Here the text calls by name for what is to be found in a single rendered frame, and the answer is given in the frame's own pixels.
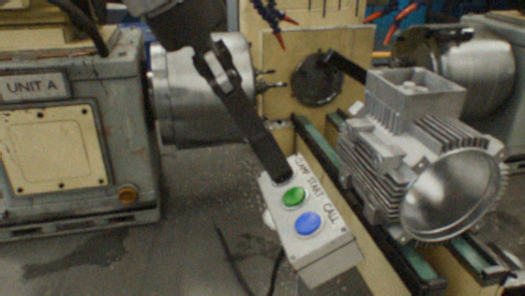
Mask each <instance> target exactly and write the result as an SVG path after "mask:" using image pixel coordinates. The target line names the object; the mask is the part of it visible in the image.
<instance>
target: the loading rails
mask: <svg viewBox="0 0 525 296"><path fill-rule="evenodd" d="M346 119H350V118H349V116H348V115H347V114H346V113H345V112H344V111H342V110H341V109H337V111H336V112H329V113H327V114H326V115H325V125H324V135H323V136H322V135H321V134H320V133H319V132H318V130H317V129H316V128H315V127H314V125H313V124H312V123H311V122H310V120H309V119H308V118H307V117H306V116H305V115H298V116H296V115H295V114H294V112H292V113H291V122H292V123H293V126H294V154H297V153H300V154H301V155H302V156H303V157H304V159H305V160H306V162H307V163H308V164H309V166H310V168H311V169H312V171H313V174H314V175H315V176H316V177H317V179H318V180H319V182H320V183H321V185H322V187H323V188H324V190H325V192H326V193H327V194H328V195H329V197H330V198H331V201H332V202H333V203H334V205H335V206H336V208H337V210H338V211H339V212H340V214H341V215H342V217H343V218H344V220H345V221H346V223H347V224H348V225H347V226H348V227H349V228H350V229H351V231H352V233H353V235H354V236H355V238H356V239H357V240H356V241H357V242H358V243H359V245H360V247H361V249H362V253H363V255H364V257H365V259H364V260H362V261H361V262H359V263H358V264H356V266H357V268H358V270H359V271H360V274H361V275H362V276H363V278H364V279H365V281H366V283H367V285H368V287H369V288H370V289H371V291H372V293H373V294H374V296H501V294H502V290H503V287H504V285H505V283H506V281H507V278H508V276H509V275H510V273H511V271H512V270H511V269H510V268H509V267H508V266H507V265H506V264H505V263H504V262H503V261H502V260H501V259H499V258H498V257H497V256H496V255H495V254H494V253H493V252H492V251H491V249H490V248H489V247H487V246H485V245H484V244H483V243H482V242H481V241H480V240H479V239H478V237H477V236H476V235H475V234H471V233H470V232H469V231H468V230H467V229H466V230H465V231H463V232H462V233H460V235H459V237H458V239H457V241H456V240H455V239H453V241H452V243H450V242H449V241H448V243H447V245H445V244H444V243H442V246H438V245H437V247H436V248H435V247H434V246H432V247H431V248H429V247H428V246H427V247H426V248H424V247H423V246H422V248H419V247H418V246H417V247H416V248H414V246H413V245H412V244H411V243H410V241H409V242H407V243H406V244H405V245H401V244H400V243H399V242H397V241H395V240H392V238H391V237H390V236H389V234H388V233H387V232H386V231H385V229H384V228H383V226H382V224H381V225H374V226H371V225H370V224H369V222H368V221H367V219H366V218H365V215H364V209H365V203H364V202H363V201H362V199H361V198H360V197H359V195H358V194H357V193H356V192H355V190H356V189H355V188H350V189H345V188H344V187H343V185H342V184H341V183H340V181H339V180H338V177H339V170H340V167H342V165H341V164H340V163H339V162H338V157H337V155H338V154H337V153H336V151H337V149H336V146H337V144H336V142H337V141H338V140H337V137H339V135H338V133H342V132H341V131H340V130H339V129H340V128H343V127H344V126H343V125H342V124H343V123H346Z"/></svg>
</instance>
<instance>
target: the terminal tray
mask: <svg viewBox="0 0 525 296"><path fill-rule="evenodd" d="M417 68H420V69H421V70H416V69H417ZM376 70H379V69H372V70H368V71H367V79H366V85H365V102H364V105H365V106H366V108H367V111H366V114H369V118H371V117H373V120H377V123H379V122H381V126H384V127H383V129H384V130H385V129H387V128H388V133H392V132H393V134H392V137H395V136H398V137H399V136H400V135H402V134H403V133H405V132H406V131H407V127H408V123H409V122H413V120H414V119H416V120H417V121H419V120H420V117H423V118H424V119H426V117H427V116H428V117H429V118H430V117H431V115H434V116H436V117H437V114H439V115H440V116H442V115H444V116H445V117H446V116H447V115H448V116H450V117H451V118H452V117H454V118H455V119H456V120H458V118H459V116H460V115H461V111H462V108H463V105H464V101H465V97H466V92H467V90H466V89H464V88H462V87H460V86H458V85H456V84H454V83H452V82H451V81H449V80H446V79H444V78H442V77H440V76H438V75H435V74H433V73H431V72H429V71H427V70H424V69H423V68H421V67H412V68H399V69H386V70H379V71H380V72H375V71H376ZM453 86H455V87H457V89H454V88H453ZM406 90H412V91H411V92H407V91H406Z"/></svg>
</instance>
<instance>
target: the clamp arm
mask: <svg viewBox="0 0 525 296"><path fill-rule="evenodd" d="M323 60H324V62H325V63H327V64H328V65H329V66H331V67H334V68H336V69H338V70H339V71H341V72H343V73H344V74H346V75H347V76H348V77H350V78H351V79H353V80H354V81H357V82H358V83H360V84H362V85H364V86H365V85H366V79H367V73H368V71H367V70H366V69H364V68H362V67H360V66H359V65H357V64H356V63H355V62H354V61H352V60H350V59H349V58H347V57H346V56H345V55H344V54H342V53H341V52H338V51H335V50H334V49H332V48H329V49H328V52H327V53H326V55H325V56H324V58H323Z"/></svg>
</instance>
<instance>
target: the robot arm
mask: <svg viewBox="0 0 525 296"><path fill-rule="evenodd" d="M121 1H123V3H124V4H125V6H126V7H127V9H128V12H129V13H130V14H131V15H132V16H133V17H137V18H139V17H141V16H143V15H146V14H147V15H148V17H147V18H146V19H145V21H144V22H145V23H146V25H148V27H149V28H150V30H151V31H152V33H153V34H154V36H155V39H156V40H157V41H158V43H159V44H160V46H161V47H162V49H163V50H164V51H165V52H179V51H182V50H183V49H184V48H191V49H192V50H193V51H194V53H195V54H193V55H191V56H190V57H191V59H192V62H193V63H192V65H193V66H194V67H195V69H196V70H197V71H198V73H199V75H200V77H202V78H204V79H205V81H206V82H207V83H208V85H209V86H210V88H211V89H212V91H213V93H214V94H215V95H216V96H217V97H218V98H219V99H220V100H221V101H222V103H223V104H224V106H225V107H226V109H227V110H228V112H229V113H230V115H231V117H232V118H233V119H234V121H235V123H236V124H237V126H238V127H239V129H240V130H241V132H242V133H243V135H244V136H245V137H243V138H242V139H241V140H242V142H243V144H244V145H246V144H249V145H250V147H251V148H252V150H253V151H254V155H255V156H256V157H258V159H259V161H260V162H261V164H262V166H263V168H264V169H265V171H266V172H267V174H268V175H269V176H270V178H271V179H272V180H275V179H276V178H278V177H279V176H280V175H284V174H286V173H287V172H289V171H291V170H293V168H292V166H291V164H290V163H289V161H288V159H287V157H286V156H285V155H284V154H283V152H282V151H281V149H280V147H279V145H278V143H277V141H276V140H275V136H274V135H273V134H272V132H271V130H270V128H269V127H268V125H267V123H266V122H265V121H267V120H268V118H267V117H266V115H265V114H264V115H262V116H260V115H258V113H257V112H256V108H255V107H254V106H253V104H252V102H251V101H250V99H249V98H248V96H247V94H246V92H245V90H244V89H243V87H242V85H241V83H242V81H243V79H242V77H241V75H240V74H239V72H238V70H237V68H236V65H235V64H234V62H233V55H232V53H231V52H230V49H229V48H228V46H226V44H225V42H224V40H223V39H222V38H220V39H219V40H218V41H215V40H214V39H213V37H212V35H211V34H212V32H213V31H214V30H215V29H217V28H219V27H220V26H221V24H222V23H223V22H224V21H225V19H227V15H228V12H227V9H226V8H225V6H224V5H223V4H222V0H121Z"/></svg>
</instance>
